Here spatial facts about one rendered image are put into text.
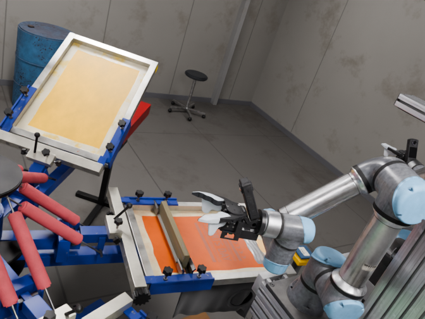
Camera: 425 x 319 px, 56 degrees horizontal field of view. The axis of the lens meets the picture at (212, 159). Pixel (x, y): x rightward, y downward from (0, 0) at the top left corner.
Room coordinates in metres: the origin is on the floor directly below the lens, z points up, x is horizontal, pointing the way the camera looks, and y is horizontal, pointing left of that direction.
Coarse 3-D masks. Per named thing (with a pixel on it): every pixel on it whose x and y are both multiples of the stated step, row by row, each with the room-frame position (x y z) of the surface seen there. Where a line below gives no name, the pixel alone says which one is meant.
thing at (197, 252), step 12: (156, 252) 1.50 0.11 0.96; (168, 252) 1.52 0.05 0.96; (192, 252) 1.58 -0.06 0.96; (204, 252) 1.61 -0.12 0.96; (168, 264) 1.45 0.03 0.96; (204, 264) 1.53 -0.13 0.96; (216, 264) 1.56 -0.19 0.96; (228, 264) 1.59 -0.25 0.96; (240, 264) 1.62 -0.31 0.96; (252, 264) 1.65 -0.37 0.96
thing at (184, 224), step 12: (144, 216) 1.73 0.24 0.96; (156, 216) 1.76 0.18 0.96; (180, 216) 1.83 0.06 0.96; (192, 216) 1.87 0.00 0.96; (156, 228) 1.66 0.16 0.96; (180, 228) 1.73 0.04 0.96; (192, 228) 1.77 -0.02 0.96; (156, 240) 1.58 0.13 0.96; (192, 240) 1.67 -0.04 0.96; (240, 240) 1.81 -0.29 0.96
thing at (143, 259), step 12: (180, 204) 1.89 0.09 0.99; (192, 204) 1.93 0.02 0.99; (240, 204) 2.11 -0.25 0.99; (132, 216) 1.65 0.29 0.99; (132, 228) 1.56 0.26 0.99; (144, 252) 1.43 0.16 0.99; (144, 264) 1.36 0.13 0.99; (216, 276) 1.44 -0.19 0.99; (228, 276) 1.46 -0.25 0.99; (240, 276) 1.49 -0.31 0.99; (252, 276) 1.52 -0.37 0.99; (288, 276) 1.63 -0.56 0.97
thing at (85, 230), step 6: (84, 228) 1.39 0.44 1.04; (90, 228) 1.40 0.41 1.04; (96, 228) 1.41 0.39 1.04; (102, 228) 1.43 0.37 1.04; (84, 234) 1.35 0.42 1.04; (90, 234) 1.37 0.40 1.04; (96, 234) 1.38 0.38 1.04; (102, 234) 1.39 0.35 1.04; (84, 240) 1.35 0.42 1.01; (90, 240) 1.37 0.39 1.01; (96, 240) 1.38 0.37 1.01; (108, 240) 1.41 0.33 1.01
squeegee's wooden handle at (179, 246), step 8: (160, 208) 1.75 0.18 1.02; (168, 208) 1.72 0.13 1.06; (168, 216) 1.65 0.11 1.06; (168, 224) 1.62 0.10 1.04; (168, 232) 1.60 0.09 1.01; (176, 232) 1.55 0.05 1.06; (176, 240) 1.51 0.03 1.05; (176, 248) 1.49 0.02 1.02; (184, 248) 1.46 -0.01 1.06; (184, 256) 1.42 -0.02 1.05; (184, 264) 1.42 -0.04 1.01
